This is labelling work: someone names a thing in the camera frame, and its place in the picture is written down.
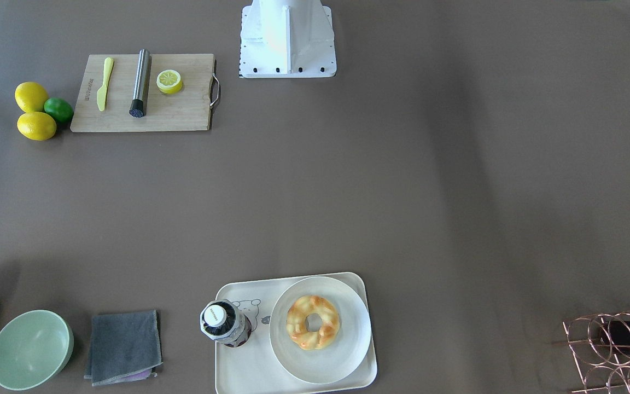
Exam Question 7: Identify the glazed twisted donut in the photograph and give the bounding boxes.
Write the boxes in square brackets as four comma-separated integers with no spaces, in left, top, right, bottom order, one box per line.
[287,295,341,351]

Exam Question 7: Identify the white round plate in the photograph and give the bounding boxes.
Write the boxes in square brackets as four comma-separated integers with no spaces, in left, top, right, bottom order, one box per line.
[270,276,372,384]

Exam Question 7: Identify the wooden cutting board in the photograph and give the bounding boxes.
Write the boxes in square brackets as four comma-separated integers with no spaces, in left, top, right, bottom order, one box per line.
[70,53,215,133]

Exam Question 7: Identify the dark tea bottle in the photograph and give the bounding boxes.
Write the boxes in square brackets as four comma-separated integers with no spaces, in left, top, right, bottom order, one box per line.
[200,299,253,347]

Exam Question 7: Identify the halved lemon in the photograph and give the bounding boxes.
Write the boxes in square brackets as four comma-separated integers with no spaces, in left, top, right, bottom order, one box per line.
[156,69,183,95]

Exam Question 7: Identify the grey folded cloth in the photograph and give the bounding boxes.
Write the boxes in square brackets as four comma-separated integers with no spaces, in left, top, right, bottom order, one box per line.
[84,310,163,387]

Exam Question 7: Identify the yellow plastic knife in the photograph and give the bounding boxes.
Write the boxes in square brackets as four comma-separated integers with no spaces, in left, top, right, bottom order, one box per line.
[96,57,115,112]

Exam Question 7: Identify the green lime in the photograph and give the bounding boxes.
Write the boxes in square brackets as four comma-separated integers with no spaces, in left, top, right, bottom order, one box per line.
[43,97,73,123]

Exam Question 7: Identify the lower yellow lemon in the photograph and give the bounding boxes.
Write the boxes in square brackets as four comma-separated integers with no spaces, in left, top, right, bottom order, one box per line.
[17,112,57,141]

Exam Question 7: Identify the yellow lemon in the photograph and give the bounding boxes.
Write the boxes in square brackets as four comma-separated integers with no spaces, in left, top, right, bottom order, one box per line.
[17,112,57,141]
[14,82,49,114]

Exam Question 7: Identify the upper yellow lemon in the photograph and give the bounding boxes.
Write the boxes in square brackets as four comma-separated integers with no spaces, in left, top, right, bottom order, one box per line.
[14,82,49,114]

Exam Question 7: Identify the green bowl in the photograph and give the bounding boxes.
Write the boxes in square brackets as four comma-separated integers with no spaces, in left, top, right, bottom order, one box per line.
[0,310,74,391]

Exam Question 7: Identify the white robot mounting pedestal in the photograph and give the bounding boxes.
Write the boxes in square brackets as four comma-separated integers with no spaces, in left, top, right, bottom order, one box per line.
[238,1,337,78]

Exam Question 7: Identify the copper wire bottle rack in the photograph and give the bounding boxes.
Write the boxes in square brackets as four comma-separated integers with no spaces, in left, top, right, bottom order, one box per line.
[561,311,630,393]

